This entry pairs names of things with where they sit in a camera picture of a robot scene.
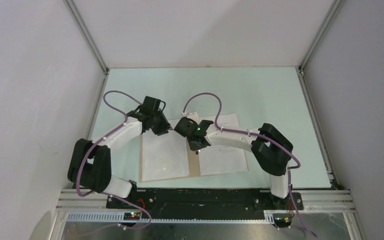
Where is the printed white paper sheet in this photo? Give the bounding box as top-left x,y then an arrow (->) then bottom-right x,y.
196,112 -> 249,176

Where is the brown cardboard folder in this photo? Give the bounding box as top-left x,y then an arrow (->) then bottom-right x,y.
138,117 -> 249,183

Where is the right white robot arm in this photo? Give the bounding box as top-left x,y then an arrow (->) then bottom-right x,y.
174,117 -> 293,209

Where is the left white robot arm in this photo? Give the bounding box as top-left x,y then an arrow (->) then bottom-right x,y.
67,96 -> 172,208

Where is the left circuit board with LEDs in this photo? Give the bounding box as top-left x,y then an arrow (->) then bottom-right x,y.
123,212 -> 142,221

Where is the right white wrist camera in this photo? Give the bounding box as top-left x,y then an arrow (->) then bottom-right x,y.
181,112 -> 200,122

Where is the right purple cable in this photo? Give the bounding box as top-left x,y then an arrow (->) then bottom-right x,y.
182,92 -> 319,239

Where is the purple cable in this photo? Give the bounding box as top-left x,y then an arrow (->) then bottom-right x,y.
182,92 -> 319,239
74,90 -> 153,238

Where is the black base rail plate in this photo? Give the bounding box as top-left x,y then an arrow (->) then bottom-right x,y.
106,188 -> 304,221

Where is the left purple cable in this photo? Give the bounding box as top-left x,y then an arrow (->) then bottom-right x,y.
74,90 -> 153,238

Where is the aluminium frame rail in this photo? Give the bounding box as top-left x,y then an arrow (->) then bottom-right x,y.
55,189 -> 108,212

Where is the right circuit board with wires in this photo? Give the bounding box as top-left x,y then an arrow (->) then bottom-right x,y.
272,214 -> 293,229

